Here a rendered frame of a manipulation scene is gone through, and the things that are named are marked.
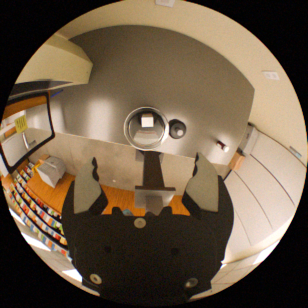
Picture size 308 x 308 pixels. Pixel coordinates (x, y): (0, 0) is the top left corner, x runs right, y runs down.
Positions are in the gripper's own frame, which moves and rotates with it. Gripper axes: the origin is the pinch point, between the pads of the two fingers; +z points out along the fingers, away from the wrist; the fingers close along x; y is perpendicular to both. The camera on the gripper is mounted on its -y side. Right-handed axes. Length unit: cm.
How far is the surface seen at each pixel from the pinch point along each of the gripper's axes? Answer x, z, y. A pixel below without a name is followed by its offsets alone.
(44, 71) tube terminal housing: -28.3, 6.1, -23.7
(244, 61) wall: 56, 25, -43
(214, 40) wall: 36, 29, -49
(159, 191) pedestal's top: 7, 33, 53
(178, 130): 13.1, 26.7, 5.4
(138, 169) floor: -23, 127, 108
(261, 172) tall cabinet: 231, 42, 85
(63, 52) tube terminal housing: -26.2, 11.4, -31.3
